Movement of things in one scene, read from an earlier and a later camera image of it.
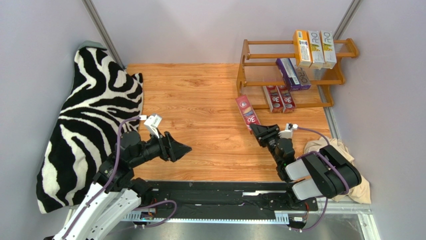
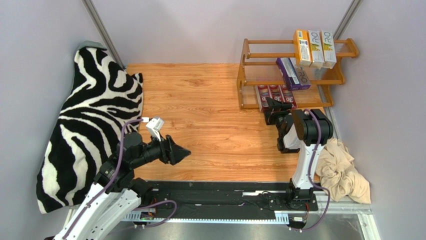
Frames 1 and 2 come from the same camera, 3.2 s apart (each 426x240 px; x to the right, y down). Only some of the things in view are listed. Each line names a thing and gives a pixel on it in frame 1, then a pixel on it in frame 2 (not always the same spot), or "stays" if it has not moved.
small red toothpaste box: x=247 y=112 → x=262 y=92
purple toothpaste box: x=289 y=73 stays
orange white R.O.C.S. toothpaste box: x=329 y=58 stays
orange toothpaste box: x=302 y=48 stays
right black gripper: x=268 y=136 → x=277 y=112
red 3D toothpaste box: x=287 y=102 stays
